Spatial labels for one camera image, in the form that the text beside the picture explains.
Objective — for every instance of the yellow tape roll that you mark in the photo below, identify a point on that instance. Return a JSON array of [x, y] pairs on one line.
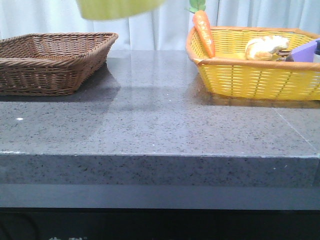
[[115, 9]]

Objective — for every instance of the yellow woven plastic basket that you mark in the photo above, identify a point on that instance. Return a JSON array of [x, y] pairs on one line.
[[229, 73]]

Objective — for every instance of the white curtain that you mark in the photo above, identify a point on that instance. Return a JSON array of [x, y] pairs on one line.
[[165, 28]]

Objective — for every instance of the orange toy carrot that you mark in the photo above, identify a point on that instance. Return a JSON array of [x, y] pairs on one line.
[[202, 25]]

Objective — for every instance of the brown woven basket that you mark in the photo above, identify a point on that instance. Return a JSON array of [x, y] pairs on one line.
[[51, 64]]

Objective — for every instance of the toy bread roll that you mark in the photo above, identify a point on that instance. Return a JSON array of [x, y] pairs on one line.
[[264, 47]]

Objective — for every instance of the brown chocolate toy piece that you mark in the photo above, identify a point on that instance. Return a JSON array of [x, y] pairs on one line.
[[284, 53]]

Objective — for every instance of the purple foam block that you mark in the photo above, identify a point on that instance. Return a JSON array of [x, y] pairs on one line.
[[303, 53]]

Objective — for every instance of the dark jar with blue lid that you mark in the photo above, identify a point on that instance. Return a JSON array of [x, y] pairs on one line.
[[316, 56]]

